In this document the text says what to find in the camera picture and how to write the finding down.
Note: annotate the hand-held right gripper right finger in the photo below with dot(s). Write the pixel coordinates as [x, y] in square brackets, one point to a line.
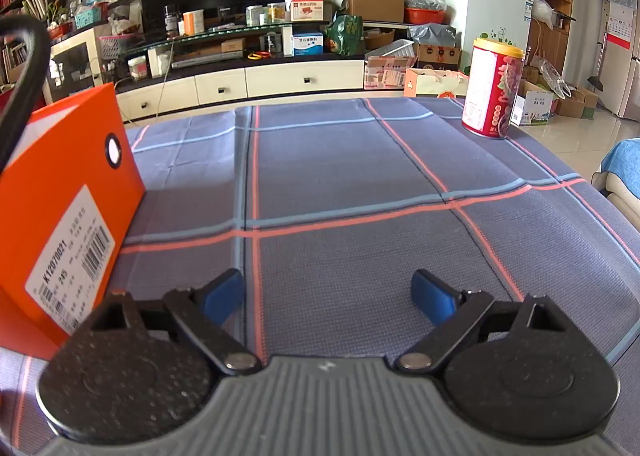
[432, 296]

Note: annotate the white cabinet with glass door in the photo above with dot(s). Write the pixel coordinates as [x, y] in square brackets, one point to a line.
[75, 66]

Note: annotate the orange cardboard box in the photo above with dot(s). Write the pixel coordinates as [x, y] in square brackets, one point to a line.
[60, 161]

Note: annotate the yellow rings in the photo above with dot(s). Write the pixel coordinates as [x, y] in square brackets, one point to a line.
[259, 55]

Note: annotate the green foil bag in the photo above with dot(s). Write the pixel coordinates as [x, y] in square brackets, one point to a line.
[344, 36]

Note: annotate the blue blanket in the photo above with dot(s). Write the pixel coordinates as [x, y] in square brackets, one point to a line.
[622, 161]

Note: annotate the red printed cardboard box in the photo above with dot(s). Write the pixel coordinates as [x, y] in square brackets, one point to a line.
[385, 75]

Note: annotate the white plastic basket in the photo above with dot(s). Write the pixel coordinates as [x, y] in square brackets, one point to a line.
[395, 52]

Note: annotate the red plastic basin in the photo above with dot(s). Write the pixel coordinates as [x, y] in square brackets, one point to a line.
[424, 16]

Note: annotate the dark bottle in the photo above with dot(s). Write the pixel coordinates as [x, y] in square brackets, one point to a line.
[171, 21]

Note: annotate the open cardboard box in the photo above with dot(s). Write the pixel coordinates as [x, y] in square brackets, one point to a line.
[575, 103]

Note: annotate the clear plastic packaging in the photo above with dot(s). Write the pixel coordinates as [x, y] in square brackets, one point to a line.
[555, 78]

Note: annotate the white TV cabinet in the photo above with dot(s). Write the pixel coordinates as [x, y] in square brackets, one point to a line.
[280, 81]

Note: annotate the grey plaid cloth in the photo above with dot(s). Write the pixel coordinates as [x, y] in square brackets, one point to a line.
[350, 186]

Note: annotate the wall calendar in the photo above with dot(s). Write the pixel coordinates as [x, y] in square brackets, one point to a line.
[620, 23]

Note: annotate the pink plastic basket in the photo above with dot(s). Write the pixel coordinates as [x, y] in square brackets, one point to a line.
[116, 45]

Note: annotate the orange and white carton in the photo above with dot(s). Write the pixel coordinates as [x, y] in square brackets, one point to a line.
[307, 3]

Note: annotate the orange and white container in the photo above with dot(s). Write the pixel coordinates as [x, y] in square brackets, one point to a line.
[194, 22]

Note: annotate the white jar with red label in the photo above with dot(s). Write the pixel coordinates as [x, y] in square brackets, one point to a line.
[137, 68]

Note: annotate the brown cardboard box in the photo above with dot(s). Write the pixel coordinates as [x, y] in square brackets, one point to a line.
[375, 3]

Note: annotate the blue and white carton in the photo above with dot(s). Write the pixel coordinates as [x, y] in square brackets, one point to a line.
[307, 43]

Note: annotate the white chest freezer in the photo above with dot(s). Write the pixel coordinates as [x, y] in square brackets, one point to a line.
[480, 6]

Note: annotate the grey plastic bag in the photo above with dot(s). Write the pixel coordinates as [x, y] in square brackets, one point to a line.
[432, 33]

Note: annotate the red can with yellow lid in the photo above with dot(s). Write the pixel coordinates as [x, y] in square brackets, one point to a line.
[492, 91]

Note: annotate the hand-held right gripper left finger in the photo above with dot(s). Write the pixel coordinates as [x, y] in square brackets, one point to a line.
[222, 293]

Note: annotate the orange paper gift bag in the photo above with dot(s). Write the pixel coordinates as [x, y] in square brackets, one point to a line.
[435, 83]

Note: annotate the white box with green print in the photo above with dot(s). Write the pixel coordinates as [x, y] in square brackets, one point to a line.
[535, 106]

